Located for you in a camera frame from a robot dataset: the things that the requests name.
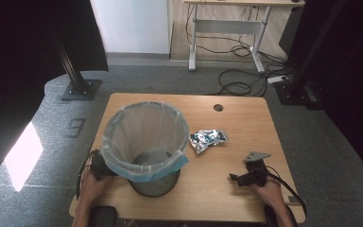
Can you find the black curtain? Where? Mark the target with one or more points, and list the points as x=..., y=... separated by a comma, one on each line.
x=353, y=78
x=28, y=47

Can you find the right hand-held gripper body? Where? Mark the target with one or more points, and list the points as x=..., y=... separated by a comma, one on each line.
x=256, y=171

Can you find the black metal stand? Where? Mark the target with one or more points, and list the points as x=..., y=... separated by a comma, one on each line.
x=75, y=78
x=296, y=85

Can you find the person's left hand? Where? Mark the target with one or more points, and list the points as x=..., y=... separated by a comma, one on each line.
x=91, y=187

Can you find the trash bin with plastic liner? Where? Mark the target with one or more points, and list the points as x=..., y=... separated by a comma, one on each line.
x=145, y=126

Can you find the white power strip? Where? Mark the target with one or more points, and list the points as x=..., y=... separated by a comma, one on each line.
x=277, y=79

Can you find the grey mesh waste bin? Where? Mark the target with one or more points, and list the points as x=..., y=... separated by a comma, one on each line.
x=156, y=186

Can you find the person's right hand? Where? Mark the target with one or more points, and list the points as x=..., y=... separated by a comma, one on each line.
x=269, y=192

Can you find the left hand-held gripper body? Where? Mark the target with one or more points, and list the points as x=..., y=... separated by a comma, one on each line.
x=99, y=165

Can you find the silver foil wrapper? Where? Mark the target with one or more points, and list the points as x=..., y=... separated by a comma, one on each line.
x=206, y=138

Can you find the white-legged wooden desk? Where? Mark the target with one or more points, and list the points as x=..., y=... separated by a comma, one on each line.
x=227, y=26

